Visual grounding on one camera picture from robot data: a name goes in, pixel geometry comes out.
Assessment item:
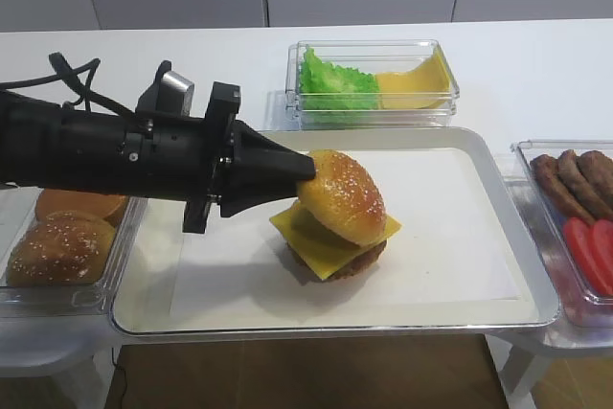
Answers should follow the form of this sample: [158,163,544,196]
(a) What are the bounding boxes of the yellow cheese slice on patty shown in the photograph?
[270,201,401,282]

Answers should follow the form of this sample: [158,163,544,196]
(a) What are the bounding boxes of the sesame bun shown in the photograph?
[297,149,387,247]
[6,211,116,287]

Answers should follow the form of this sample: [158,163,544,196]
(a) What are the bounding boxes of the red tomato slice middle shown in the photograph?
[589,219,612,296]

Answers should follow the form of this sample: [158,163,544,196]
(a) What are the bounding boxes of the brown burger patty on tray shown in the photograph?
[286,239,387,283]

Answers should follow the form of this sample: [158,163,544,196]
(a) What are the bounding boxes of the red tomato slice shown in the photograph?
[589,219,612,296]
[562,217,612,297]

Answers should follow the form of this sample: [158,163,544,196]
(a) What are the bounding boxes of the red tomato slice left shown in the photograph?
[562,217,612,297]

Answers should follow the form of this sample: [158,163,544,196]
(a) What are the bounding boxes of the white paper liner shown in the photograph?
[170,148,517,321]

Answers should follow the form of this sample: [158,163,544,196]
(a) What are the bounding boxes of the sesame bun in container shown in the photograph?
[6,211,116,287]

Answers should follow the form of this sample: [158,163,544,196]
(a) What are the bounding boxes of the clear lettuce cheese container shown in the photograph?
[279,39,460,129]

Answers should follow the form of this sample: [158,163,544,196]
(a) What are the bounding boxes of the silver metal tray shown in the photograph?
[111,127,560,341]

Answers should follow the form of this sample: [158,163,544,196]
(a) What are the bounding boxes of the yellow cheese slices in container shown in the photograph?
[375,55,451,110]

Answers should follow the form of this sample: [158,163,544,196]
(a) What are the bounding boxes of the brown patty left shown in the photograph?
[530,154,596,225]

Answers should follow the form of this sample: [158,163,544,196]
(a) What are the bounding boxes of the clear patty tomato container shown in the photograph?
[511,140,612,328]

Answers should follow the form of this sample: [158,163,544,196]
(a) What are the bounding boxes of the plain bottom bun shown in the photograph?
[34,189,128,227]

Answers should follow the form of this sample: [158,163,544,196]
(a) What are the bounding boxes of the brown patty middle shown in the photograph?
[558,149,612,220]

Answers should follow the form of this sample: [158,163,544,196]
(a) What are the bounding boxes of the clear bun container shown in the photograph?
[1,188,148,318]

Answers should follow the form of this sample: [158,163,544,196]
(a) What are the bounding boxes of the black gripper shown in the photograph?
[117,81,316,233]

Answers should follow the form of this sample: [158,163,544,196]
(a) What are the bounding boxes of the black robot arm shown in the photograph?
[1,82,315,234]

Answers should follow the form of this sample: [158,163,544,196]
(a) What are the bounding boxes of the green lettuce leaf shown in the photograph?
[299,47,379,110]

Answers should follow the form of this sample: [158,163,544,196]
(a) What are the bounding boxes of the brown patty right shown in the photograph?
[578,150,612,207]

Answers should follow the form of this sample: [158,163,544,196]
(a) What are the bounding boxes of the black cable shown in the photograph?
[0,52,145,122]

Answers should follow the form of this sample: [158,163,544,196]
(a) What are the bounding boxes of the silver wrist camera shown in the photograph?
[135,60,194,116]

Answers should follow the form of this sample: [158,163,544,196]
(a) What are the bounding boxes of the sesame top bun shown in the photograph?
[297,149,387,247]

